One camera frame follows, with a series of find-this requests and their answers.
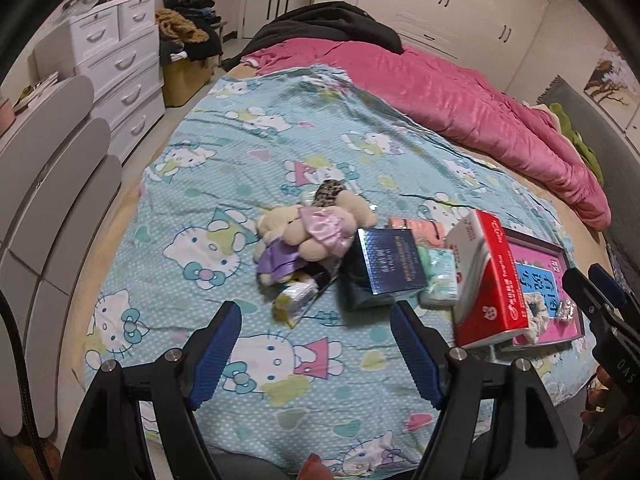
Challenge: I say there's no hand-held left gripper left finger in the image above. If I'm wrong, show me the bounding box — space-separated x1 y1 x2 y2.
60 301 243 480

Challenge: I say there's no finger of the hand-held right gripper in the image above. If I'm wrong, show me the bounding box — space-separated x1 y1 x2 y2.
562 267 613 346
587 261 640 331

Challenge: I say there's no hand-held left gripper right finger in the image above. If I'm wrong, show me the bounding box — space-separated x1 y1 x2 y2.
390 301 581 480

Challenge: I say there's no pink face mask pack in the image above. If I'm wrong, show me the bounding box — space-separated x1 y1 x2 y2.
387 216 449 249

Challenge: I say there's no leopard print scrunchie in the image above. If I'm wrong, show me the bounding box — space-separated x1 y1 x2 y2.
312 179 348 207

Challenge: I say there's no person's right hand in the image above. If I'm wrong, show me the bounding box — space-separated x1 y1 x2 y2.
580 365 618 428

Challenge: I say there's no white scrunchie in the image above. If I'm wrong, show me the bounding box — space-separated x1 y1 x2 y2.
520 292 552 344

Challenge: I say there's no green tissue packet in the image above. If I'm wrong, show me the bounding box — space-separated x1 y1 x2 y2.
417 245 462 311

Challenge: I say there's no yellow tissue packet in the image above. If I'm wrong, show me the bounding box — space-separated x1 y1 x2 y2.
272 277 321 329

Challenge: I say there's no dark blue box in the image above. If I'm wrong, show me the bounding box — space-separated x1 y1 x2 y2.
337 227 429 311

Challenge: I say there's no red tissue box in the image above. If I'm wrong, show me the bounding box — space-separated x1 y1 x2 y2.
445 209 531 350

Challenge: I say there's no beige plush toy purple dress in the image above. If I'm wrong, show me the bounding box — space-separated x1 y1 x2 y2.
255 205 312 287

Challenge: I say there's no green cloth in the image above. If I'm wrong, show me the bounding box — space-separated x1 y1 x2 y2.
547 102 606 186

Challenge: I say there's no beige plush bear pink dress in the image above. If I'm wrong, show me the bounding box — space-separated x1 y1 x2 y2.
282 190 381 262

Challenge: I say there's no grey headboard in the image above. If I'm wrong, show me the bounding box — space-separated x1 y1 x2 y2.
537 75 640 241

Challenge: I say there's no cartoon cat printed bed sheet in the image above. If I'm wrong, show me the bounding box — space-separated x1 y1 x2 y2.
82 62 608 478

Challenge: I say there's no pink quilt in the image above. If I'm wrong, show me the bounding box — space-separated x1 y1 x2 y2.
240 40 613 231

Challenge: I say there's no yellow storage box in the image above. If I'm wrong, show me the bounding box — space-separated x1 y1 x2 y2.
161 52 217 108

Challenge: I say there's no white drawer chest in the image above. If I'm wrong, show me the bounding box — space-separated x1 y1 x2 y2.
32 0 167 161

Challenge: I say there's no stack of books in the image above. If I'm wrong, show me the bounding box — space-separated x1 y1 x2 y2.
12 72 61 112

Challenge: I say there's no brown knitted garment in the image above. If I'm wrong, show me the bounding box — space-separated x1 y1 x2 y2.
155 7 211 44

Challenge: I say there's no black blanket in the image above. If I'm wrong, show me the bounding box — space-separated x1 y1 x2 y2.
220 1 406 72

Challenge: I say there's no clutter on drawer chest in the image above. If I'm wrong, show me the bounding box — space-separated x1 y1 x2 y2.
62 0 128 18

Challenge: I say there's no pink picture in dark frame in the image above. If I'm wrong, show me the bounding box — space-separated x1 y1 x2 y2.
500 226 587 351

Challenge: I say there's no black cable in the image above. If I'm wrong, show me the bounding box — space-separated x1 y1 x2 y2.
0 287 57 480

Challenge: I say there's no tree wall poster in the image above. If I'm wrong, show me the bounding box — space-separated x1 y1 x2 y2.
582 40 640 111

